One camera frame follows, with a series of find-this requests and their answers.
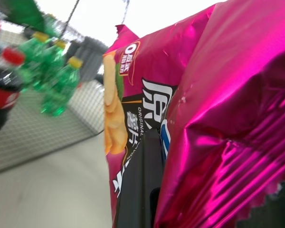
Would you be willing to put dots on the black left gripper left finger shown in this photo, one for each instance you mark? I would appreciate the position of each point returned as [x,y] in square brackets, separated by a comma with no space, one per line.
[139,180]

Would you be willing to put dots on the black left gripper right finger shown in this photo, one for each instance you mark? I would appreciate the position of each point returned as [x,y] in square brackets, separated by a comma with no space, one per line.
[273,209]

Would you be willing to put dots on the magenta foil potato chip bag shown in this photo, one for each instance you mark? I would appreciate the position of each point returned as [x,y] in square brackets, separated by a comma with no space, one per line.
[218,99]

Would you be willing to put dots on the green soda bottle yellow cap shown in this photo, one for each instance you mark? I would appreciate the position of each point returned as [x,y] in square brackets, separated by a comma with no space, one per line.
[52,64]
[32,59]
[60,92]

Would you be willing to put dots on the grey background object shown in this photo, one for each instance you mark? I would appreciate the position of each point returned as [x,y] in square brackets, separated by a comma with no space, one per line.
[90,57]

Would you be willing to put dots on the green snack bag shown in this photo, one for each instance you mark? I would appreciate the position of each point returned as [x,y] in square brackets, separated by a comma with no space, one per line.
[26,13]

